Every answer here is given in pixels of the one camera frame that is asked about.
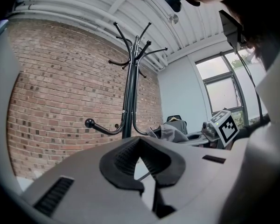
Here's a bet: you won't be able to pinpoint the grey shirt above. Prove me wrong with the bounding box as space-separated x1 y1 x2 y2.
167 119 189 135

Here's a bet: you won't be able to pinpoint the black metal coat rack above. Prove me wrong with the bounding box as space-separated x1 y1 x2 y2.
84 21 168 140

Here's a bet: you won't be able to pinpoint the black office chair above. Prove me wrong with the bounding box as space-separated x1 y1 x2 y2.
165 114 189 135

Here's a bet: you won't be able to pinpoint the white ceiling pipes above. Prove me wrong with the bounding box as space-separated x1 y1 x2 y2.
13 0 169 72

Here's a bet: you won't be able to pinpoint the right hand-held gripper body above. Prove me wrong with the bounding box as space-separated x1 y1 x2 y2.
186 110 240 149

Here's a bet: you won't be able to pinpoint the window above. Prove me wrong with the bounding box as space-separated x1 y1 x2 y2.
195 48 270 132

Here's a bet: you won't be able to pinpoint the round ceiling sensor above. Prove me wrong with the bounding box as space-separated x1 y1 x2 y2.
168 13 179 25

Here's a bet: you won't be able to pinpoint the black cable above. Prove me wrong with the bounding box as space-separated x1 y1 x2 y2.
236 52 265 126

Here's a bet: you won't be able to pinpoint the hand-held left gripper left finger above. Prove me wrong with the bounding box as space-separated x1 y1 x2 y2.
99 138 145 191

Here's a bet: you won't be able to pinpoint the grey cloth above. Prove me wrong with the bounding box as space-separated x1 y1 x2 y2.
146 122 189 145

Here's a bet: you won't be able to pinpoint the black head-mounted box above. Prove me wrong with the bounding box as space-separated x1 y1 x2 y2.
218 9 246 54

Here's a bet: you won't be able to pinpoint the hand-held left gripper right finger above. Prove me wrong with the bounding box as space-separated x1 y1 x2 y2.
140 138 186 188

